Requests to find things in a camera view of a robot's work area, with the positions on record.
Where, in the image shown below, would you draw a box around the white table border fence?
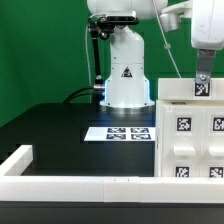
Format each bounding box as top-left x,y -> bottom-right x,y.
0,145 -> 224,204

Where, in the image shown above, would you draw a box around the black base cables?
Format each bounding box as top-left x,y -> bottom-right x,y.
63,87 -> 101,104

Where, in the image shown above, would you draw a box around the white cabinet body box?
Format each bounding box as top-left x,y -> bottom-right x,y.
154,100 -> 224,177

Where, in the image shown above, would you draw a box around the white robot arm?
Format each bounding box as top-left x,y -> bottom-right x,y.
87,0 -> 224,110

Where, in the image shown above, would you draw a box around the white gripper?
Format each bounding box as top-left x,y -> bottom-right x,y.
191,0 -> 224,84

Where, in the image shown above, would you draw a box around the white marker sheet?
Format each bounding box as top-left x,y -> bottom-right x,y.
84,127 -> 155,142

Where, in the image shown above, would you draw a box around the grey depth camera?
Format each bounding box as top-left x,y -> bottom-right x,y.
106,11 -> 138,24

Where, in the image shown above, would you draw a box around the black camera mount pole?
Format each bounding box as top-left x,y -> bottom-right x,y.
88,18 -> 104,86

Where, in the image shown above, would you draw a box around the white cabinet top block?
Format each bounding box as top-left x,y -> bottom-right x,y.
158,78 -> 224,101

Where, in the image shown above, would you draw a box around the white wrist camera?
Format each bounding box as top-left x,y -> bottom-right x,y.
160,0 -> 192,32

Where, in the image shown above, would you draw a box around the white cabinet door panel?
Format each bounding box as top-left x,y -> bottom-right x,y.
202,104 -> 224,178
162,106 -> 203,178

